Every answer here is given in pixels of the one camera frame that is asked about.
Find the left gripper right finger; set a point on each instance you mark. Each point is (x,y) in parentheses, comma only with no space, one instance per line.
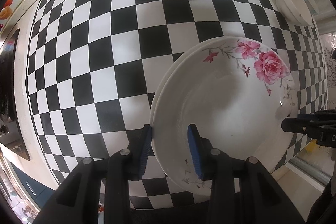
(242,191)

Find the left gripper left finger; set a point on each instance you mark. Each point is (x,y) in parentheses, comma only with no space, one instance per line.
(76,199)

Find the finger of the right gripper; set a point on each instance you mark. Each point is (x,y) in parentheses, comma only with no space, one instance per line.
(304,123)

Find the black white checkered mat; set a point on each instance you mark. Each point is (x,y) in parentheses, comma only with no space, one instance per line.
(93,66)

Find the colourful fruit wall stickers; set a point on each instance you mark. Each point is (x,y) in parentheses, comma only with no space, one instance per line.
(6,12)

